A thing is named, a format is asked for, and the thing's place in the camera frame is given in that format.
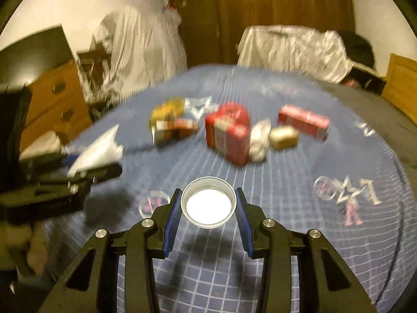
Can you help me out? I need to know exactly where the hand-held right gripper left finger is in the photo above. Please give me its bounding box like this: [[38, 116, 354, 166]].
[[38, 187, 183, 313]]

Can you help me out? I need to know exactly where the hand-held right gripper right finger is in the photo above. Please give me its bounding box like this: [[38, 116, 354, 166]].
[[235, 187, 378, 313]]

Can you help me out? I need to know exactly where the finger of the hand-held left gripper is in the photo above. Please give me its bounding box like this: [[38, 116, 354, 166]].
[[33, 163, 123, 192], [20, 149, 78, 170]]

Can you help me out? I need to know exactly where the white tissue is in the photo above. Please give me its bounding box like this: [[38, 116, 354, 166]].
[[67, 124, 124, 177]]

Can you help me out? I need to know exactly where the person's left hand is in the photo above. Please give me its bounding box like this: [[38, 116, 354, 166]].
[[0, 217, 51, 276]]

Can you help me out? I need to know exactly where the blue checked bedsheet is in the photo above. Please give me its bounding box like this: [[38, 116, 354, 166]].
[[42, 63, 414, 313]]

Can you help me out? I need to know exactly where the wooden dresser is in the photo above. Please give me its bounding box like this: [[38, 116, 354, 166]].
[[20, 60, 93, 151]]

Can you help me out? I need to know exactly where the orange white box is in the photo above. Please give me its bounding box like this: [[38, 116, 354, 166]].
[[152, 117, 200, 146]]

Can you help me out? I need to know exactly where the white plastic wrapper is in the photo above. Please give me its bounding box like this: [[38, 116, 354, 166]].
[[248, 118, 272, 164]]

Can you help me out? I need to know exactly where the yellow snack packet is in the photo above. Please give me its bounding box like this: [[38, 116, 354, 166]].
[[149, 97, 186, 128]]

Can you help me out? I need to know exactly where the pale yellow sponge cake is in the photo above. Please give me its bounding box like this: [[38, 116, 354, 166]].
[[269, 125, 299, 151]]

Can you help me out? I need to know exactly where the red carton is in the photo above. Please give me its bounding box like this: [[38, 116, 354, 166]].
[[205, 102, 251, 167]]

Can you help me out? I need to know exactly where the dark wooden chair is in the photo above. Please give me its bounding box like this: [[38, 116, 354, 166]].
[[76, 47, 111, 88]]

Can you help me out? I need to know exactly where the black flat television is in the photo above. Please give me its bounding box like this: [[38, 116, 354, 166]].
[[0, 24, 77, 87]]

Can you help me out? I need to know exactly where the red rectangular box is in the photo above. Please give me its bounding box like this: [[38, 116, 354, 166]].
[[278, 104, 330, 141]]

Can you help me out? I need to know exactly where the grey striped cloth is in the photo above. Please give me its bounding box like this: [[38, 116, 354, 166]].
[[93, 5, 188, 95]]

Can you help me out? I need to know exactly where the grey blanket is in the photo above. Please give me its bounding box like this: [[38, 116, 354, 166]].
[[321, 83, 417, 177]]

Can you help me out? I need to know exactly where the brown wooden door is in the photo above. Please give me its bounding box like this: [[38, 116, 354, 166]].
[[168, 0, 225, 69]]

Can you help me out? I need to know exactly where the white satin cloth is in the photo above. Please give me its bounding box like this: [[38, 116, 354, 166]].
[[236, 24, 354, 83]]

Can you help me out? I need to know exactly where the black coat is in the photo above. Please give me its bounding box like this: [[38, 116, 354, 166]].
[[337, 30, 387, 95]]

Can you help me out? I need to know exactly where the wooden bed headboard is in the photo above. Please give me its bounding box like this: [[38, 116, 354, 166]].
[[381, 53, 417, 123]]

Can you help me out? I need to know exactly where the brown wooden wardrobe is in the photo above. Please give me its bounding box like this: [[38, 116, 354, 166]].
[[213, 0, 355, 66]]

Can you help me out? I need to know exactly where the tangle of white cables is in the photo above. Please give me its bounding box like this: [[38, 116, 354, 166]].
[[81, 81, 113, 118]]

